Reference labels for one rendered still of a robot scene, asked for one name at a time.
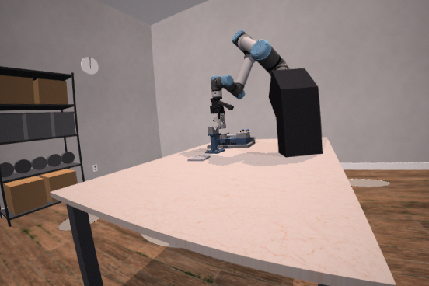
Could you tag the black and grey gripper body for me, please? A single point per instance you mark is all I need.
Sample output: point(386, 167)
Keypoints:
point(215, 106)

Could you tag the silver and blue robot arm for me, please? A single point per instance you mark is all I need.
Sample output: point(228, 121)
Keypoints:
point(260, 51)

